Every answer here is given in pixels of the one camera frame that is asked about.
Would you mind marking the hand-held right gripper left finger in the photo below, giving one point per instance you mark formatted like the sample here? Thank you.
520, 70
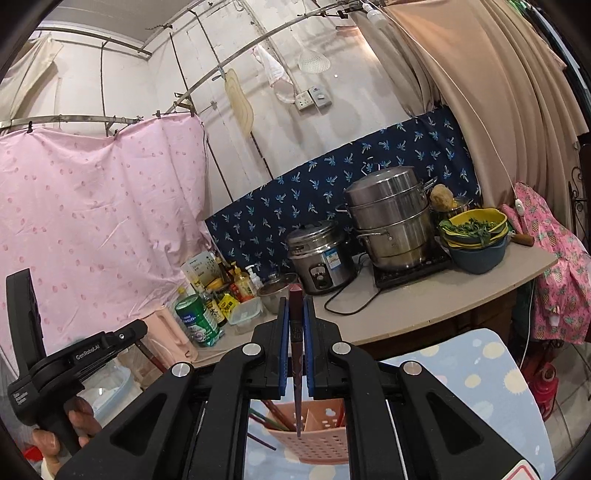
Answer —
282, 346

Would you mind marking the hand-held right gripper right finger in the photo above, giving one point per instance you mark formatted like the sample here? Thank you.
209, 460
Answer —
309, 346

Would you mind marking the dark red chopstick silver band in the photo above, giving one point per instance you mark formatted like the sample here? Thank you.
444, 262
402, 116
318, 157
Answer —
296, 360
261, 441

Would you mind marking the pink perforated utensil holder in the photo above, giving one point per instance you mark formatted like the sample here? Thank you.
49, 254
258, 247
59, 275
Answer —
323, 443

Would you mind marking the person's left hand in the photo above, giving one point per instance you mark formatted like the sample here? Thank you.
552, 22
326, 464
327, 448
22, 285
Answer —
85, 422

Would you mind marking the clear food container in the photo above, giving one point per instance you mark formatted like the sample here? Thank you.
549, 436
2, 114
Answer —
244, 316

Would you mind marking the steel bowl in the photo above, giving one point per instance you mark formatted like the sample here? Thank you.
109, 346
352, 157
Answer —
277, 295

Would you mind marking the yellow packet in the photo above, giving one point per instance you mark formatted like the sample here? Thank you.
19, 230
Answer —
227, 307

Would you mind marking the orange sauce bottle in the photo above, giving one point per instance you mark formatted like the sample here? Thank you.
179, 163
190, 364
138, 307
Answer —
242, 288

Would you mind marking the white pump bottle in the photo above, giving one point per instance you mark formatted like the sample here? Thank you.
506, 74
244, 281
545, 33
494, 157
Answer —
252, 282

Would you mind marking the yellow label bottle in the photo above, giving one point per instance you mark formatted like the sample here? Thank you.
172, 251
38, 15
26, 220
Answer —
214, 309

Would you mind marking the steel rice cooker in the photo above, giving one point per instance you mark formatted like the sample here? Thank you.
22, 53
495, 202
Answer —
318, 258

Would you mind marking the green labelled can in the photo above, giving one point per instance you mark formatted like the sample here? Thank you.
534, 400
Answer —
196, 323

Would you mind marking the dark sauce bottle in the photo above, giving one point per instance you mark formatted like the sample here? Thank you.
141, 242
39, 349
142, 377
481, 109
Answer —
224, 272

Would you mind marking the white tub with blue rim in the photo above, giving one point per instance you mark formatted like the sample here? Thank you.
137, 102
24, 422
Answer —
115, 383

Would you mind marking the kitchen counter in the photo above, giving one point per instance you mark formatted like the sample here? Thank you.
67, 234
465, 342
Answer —
415, 314

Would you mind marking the white and green carton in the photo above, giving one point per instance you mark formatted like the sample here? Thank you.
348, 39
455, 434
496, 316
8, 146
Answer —
198, 272

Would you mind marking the pink plastic pitcher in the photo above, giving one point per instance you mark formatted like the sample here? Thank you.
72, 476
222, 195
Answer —
171, 337

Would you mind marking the black induction cooktop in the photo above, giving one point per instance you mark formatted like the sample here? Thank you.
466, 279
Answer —
415, 277

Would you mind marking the pink dotted curtain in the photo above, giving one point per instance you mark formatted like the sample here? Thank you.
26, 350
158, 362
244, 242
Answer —
92, 221

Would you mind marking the steel steamer pot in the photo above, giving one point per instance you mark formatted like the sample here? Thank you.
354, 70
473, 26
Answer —
392, 221

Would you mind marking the blue printed tablecloth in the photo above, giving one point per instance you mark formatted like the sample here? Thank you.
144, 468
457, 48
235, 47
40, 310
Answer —
461, 378

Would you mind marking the navy palm print cloth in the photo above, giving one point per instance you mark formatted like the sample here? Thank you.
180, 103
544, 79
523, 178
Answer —
323, 175

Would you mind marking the blue-grey bowl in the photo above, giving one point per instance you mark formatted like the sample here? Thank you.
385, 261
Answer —
478, 258

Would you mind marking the brown loofah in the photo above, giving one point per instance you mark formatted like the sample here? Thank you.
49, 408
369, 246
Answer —
442, 197

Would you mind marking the yellow bowl with greens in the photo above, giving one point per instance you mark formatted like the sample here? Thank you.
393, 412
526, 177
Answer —
475, 224

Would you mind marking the red canister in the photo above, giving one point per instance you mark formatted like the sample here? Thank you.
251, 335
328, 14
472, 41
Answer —
545, 383

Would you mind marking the beige cutting board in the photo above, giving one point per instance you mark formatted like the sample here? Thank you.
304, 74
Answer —
240, 104

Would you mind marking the beige hanging cloth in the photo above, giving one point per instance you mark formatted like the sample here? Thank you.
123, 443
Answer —
27, 78

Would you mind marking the pink pineapple print cloth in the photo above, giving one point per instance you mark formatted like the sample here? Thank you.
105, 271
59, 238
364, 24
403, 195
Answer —
558, 277

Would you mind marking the white hanging bag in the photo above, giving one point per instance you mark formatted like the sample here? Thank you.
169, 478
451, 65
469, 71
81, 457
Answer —
274, 74

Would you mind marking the white strainer ladle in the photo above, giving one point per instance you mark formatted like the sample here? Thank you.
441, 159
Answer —
314, 61

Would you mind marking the black ornate metal chair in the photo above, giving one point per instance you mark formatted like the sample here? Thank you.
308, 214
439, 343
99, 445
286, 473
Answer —
572, 194

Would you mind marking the beige curtain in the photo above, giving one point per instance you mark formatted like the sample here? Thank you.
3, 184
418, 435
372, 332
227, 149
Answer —
485, 92

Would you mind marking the white hanging bottle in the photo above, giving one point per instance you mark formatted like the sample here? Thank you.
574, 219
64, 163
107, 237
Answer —
376, 13

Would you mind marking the metal curtain rail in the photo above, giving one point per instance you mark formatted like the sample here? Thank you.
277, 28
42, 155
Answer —
92, 119

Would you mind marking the wall socket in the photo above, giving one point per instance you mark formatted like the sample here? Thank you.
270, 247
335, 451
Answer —
304, 101

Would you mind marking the wall switch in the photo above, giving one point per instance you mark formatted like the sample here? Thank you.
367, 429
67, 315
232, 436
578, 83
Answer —
321, 96

